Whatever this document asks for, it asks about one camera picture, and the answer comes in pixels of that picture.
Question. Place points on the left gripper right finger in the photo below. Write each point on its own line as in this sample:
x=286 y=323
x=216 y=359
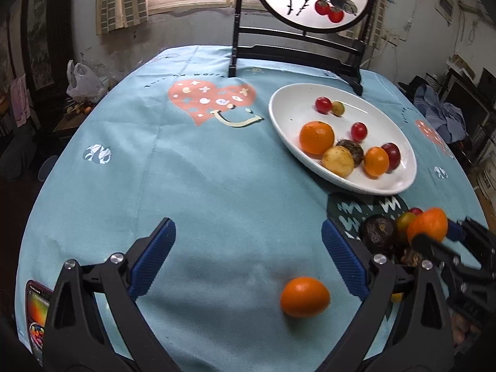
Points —
x=420 y=338

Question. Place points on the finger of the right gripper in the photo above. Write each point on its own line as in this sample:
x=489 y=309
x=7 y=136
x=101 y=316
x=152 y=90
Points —
x=476 y=238
x=445 y=259

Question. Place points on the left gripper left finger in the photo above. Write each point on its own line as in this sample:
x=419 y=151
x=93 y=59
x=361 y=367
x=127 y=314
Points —
x=75 y=337

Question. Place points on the small yellow-green fruit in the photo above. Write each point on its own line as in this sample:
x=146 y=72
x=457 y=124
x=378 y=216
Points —
x=397 y=297

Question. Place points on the dark water chestnut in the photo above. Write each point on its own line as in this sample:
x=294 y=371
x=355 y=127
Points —
x=354 y=148
x=411 y=258
x=378 y=233

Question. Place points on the large orange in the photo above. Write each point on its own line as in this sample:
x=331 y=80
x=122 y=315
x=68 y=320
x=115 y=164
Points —
x=433 y=223
x=316 y=137

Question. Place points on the yellow-green tomato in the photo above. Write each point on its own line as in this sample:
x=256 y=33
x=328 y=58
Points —
x=402 y=224

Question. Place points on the dark water chestnut back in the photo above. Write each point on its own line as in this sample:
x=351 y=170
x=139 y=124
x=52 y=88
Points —
x=378 y=233

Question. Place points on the small orange tangerine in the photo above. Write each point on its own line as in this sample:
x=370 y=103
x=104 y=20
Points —
x=304 y=297

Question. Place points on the orange fruit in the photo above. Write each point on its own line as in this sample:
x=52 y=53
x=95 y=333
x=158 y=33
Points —
x=376 y=162

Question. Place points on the dark red plum tomato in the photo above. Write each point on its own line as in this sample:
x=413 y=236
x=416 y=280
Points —
x=393 y=154

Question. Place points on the large yellow passion fruit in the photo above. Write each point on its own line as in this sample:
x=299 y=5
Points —
x=339 y=161

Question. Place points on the red cherry tomato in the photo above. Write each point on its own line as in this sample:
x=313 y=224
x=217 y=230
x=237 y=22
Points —
x=359 y=131
x=323 y=105

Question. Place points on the small yellow round fruit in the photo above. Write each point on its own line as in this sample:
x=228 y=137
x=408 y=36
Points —
x=338 y=108

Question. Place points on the red cherry tomato front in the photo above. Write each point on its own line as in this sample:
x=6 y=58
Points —
x=323 y=105

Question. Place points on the person's right hand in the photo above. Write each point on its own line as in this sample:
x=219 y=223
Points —
x=464 y=333

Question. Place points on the small red tomato back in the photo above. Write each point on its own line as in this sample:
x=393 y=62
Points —
x=415 y=210

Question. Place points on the smartphone with red case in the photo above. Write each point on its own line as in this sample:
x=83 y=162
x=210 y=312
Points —
x=37 y=301

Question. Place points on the blue cloth pile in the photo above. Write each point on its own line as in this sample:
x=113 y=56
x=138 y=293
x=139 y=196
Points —
x=446 y=119

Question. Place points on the black shelf rack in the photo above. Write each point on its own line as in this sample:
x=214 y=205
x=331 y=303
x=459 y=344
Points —
x=479 y=116

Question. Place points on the light blue patterned tablecloth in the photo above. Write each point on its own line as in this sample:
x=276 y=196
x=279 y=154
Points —
x=179 y=139

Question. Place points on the white oval plate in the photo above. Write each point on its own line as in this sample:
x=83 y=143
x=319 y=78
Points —
x=291 y=107

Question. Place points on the right checked curtain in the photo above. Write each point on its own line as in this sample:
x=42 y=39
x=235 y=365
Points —
x=372 y=24

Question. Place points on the round painted screen on stand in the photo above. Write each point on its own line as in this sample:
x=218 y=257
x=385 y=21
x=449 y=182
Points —
x=340 y=25

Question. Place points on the pink hanging cloth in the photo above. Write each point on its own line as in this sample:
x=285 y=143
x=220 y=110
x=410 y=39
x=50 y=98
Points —
x=20 y=101

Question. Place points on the white plastic bag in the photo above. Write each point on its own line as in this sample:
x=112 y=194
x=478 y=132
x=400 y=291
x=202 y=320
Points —
x=84 y=86

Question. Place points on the framed wall picture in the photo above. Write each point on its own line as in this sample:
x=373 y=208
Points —
x=37 y=43

